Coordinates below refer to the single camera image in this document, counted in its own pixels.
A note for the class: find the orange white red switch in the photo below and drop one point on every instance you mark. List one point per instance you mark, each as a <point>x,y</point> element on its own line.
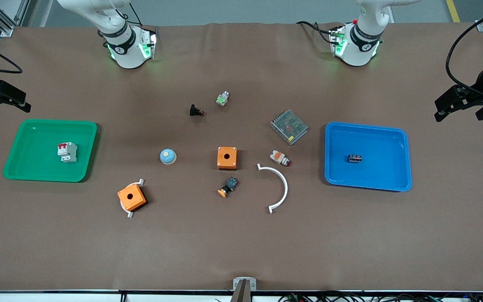
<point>279,157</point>

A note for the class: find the green white small component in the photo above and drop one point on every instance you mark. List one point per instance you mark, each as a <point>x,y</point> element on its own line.
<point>223,99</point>

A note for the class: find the black pushbutton with orange head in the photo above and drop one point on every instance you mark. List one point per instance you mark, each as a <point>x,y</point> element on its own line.
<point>229,186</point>

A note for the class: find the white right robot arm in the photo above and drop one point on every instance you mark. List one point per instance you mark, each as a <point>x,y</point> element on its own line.
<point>124,46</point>

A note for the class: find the small black terminal block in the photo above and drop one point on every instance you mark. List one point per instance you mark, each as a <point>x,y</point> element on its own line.
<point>354,158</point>

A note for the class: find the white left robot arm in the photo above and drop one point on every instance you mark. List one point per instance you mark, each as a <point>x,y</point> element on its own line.
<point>361,42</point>

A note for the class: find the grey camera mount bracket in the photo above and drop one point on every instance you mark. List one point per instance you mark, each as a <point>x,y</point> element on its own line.
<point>244,285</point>

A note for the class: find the black indicator with red lens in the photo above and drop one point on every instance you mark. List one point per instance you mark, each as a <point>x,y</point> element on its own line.
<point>194,110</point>

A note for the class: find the brown table cover mat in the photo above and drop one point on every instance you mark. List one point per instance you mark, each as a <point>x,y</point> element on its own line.
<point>241,243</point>

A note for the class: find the silver mesh power supply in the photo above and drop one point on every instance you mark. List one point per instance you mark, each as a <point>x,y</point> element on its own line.
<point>288,127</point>

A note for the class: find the blue white dome buzzer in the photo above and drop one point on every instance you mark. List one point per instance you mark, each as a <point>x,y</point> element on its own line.
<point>168,157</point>

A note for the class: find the white breaker with red switch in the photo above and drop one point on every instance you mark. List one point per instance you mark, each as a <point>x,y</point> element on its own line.
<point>68,153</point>

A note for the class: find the blue plastic tray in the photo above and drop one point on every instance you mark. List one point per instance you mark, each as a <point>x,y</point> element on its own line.
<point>375,176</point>

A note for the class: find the green plastic tray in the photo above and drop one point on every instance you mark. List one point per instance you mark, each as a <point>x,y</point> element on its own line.
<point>36,167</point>

